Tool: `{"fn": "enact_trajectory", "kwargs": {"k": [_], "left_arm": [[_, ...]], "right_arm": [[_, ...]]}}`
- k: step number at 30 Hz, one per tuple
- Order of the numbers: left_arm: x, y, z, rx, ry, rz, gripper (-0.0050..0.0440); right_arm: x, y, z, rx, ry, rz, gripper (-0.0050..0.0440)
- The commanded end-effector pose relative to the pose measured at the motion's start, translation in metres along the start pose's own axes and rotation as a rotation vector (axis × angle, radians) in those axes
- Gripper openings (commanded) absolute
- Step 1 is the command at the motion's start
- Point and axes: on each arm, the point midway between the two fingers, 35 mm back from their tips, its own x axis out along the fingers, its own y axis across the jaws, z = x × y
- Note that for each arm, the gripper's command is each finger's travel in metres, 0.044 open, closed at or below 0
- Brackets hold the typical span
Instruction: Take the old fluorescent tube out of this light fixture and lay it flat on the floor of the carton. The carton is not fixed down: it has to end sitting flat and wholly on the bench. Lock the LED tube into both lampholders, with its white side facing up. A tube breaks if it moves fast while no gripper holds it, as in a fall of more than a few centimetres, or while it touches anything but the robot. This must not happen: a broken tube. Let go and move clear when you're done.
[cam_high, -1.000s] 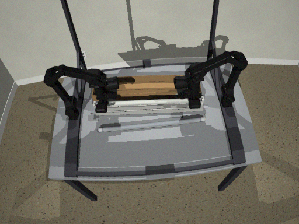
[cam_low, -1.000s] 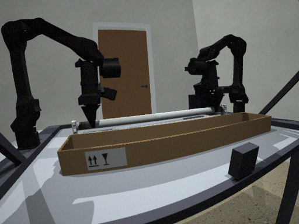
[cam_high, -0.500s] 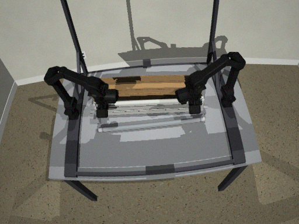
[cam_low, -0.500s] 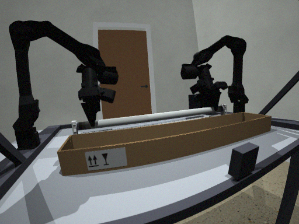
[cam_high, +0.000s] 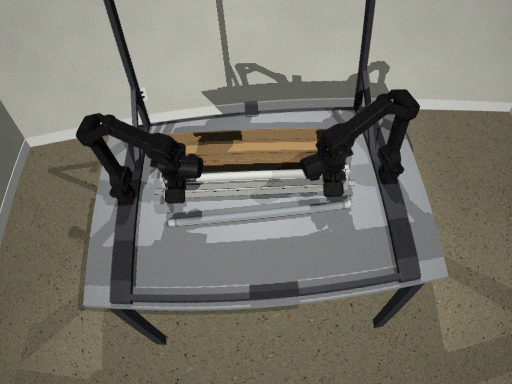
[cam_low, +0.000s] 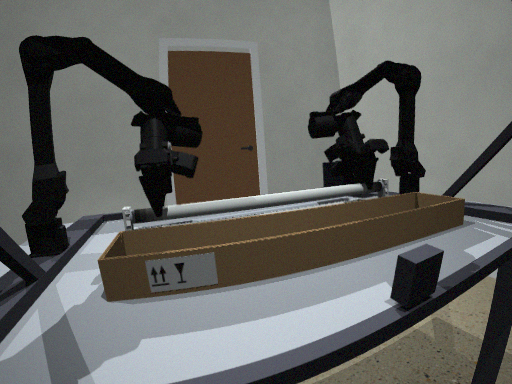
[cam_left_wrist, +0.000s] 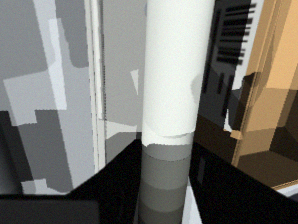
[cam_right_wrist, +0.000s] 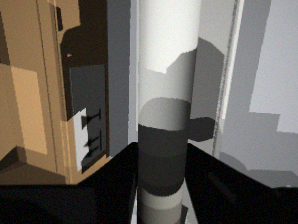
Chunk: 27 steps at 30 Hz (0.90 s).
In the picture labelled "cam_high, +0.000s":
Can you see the long brown cardboard carton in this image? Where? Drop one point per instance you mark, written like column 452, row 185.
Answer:
column 283, row 148

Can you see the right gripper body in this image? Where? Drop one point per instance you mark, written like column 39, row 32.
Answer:
column 175, row 195

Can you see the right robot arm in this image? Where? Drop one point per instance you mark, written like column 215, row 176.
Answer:
column 157, row 146

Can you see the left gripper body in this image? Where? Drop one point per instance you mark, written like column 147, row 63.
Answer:
column 333, row 188

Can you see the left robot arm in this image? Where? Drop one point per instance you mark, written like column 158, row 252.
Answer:
column 341, row 137

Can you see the white fluorescent tube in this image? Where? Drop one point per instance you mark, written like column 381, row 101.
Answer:
column 246, row 175

